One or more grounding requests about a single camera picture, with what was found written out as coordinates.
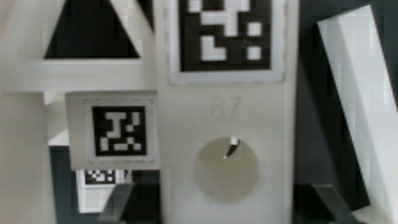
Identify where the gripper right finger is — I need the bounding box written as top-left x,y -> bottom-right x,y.
313,184 -> 363,224

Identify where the white chair back frame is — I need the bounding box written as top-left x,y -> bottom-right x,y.
0,0 -> 299,224

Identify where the white U-shaped obstacle fence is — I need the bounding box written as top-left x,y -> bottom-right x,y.
318,5 -> 398,224

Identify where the white chair leg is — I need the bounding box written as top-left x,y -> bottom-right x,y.
224,137 -> 240,159
76,170 -> 132,213

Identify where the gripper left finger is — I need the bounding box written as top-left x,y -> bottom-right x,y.
98,184 -> 133,224

